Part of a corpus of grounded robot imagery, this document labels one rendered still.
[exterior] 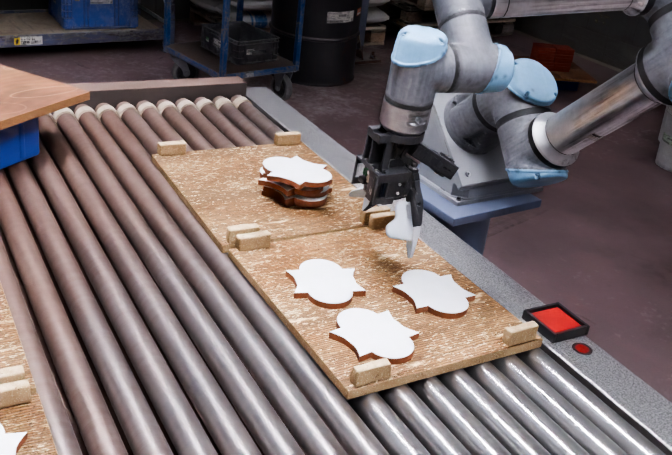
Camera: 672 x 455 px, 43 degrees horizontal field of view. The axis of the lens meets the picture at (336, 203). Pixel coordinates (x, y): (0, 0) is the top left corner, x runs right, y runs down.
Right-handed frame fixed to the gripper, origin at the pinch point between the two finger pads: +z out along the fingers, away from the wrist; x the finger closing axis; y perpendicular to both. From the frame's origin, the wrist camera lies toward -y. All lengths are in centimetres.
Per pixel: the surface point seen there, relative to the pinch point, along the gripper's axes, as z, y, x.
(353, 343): 4.0, 16.9, 19.2
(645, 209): 111, -257, -137
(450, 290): 4.5, -5.8, 11.6
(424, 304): 4.4, 0.8, 13.8
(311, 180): 1.8, 3.2, -22.4
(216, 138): 15, 4, -65
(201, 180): 10.4, 17.3, -40.7
